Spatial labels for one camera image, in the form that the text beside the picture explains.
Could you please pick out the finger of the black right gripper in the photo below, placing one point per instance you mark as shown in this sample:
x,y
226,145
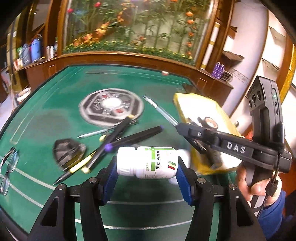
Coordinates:
x,y
206,135
198,143

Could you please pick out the white bowl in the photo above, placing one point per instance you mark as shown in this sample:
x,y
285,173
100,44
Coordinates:
x,y
21,96

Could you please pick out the yellow storage box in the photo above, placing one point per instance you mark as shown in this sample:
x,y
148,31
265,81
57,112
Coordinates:
x,y
201,118

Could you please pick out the black round lid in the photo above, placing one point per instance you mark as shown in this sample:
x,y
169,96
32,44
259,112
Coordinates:
x,y
68,152

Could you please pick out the blue sleeve forearm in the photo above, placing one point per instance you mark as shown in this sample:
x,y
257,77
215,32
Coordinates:
x,y
272,217

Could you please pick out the black marker pen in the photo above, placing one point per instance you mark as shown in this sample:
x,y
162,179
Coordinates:
x,y
118,129

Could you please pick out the clear ballpoint pen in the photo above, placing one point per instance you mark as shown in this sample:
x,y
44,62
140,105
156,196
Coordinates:
x,y
164,113

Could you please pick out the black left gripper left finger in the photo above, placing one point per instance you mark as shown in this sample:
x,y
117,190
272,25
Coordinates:
x,y
56,221

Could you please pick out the dark framed eyeglasses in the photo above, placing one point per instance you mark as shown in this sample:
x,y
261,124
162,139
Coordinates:
x,y
11,158

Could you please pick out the white medicine bottle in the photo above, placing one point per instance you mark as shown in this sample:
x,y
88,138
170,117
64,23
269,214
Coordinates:
x,y
147,162

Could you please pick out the blue thermos jug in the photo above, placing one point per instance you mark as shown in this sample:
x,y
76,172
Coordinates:
x,y
36,50

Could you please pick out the mahjong table centre control panel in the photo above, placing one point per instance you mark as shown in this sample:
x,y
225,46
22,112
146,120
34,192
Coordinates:
x,y
108,107

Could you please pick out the purple bottles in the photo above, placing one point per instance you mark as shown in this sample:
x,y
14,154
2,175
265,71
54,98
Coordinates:
x,y
218,70

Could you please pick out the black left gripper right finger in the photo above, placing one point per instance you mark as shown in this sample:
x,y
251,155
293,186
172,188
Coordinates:
x,y
236,221

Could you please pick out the artificial flower display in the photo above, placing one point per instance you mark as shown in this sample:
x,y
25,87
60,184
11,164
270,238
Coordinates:
x,y
168,29

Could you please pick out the yellow black pen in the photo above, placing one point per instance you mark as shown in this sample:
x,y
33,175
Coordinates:
x,y
72,170

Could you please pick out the right hand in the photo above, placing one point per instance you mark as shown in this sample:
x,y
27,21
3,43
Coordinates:
x,y
258,189

